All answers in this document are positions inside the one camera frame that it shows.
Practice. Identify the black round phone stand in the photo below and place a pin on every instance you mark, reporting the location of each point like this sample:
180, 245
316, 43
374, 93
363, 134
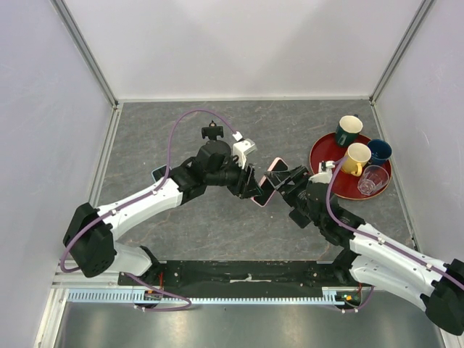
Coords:
215, 134

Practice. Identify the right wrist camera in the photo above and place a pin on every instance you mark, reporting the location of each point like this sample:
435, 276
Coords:
326, 168

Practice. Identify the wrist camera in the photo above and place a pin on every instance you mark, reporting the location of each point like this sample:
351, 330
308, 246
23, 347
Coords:
326, 168
242, 148

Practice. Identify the blue phone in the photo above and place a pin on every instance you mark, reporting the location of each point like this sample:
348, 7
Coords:
161, 174

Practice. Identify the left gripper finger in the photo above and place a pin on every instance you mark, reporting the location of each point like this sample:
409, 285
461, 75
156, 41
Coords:
251, 186
241, 191

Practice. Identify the yellow mug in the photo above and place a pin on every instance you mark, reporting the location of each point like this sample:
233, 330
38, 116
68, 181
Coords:
357, 156

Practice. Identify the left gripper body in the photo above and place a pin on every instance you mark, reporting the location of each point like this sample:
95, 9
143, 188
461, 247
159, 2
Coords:
236, 175

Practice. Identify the grey cable duct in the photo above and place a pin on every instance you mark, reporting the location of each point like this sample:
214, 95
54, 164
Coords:
140, 296

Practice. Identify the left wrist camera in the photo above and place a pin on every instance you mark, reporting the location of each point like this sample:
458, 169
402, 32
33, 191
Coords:
242, 148

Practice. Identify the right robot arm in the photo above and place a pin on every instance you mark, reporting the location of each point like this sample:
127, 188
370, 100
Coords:
432, 285

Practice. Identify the dark blue cup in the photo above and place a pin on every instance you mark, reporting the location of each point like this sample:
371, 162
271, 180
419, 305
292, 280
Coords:
380, 151

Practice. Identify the clear glass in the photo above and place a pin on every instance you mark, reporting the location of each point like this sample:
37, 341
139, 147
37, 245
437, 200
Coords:
373, 179

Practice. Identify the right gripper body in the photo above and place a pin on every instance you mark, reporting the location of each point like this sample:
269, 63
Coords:
301, 180

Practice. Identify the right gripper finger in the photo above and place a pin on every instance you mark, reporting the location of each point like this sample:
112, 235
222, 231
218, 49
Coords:
290, 195
280, 179

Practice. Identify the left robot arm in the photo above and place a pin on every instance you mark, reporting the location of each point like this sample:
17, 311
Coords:
92, 236

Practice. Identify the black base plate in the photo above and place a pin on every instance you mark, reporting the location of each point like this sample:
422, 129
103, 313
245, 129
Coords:
176, 274

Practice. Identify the pink phone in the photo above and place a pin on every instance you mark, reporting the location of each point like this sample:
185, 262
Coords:
268, 190

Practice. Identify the dark green mug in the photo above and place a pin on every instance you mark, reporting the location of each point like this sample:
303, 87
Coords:
347, 130

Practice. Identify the black folding phone stand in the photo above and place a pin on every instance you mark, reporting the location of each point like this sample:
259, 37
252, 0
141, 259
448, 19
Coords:
300, 219

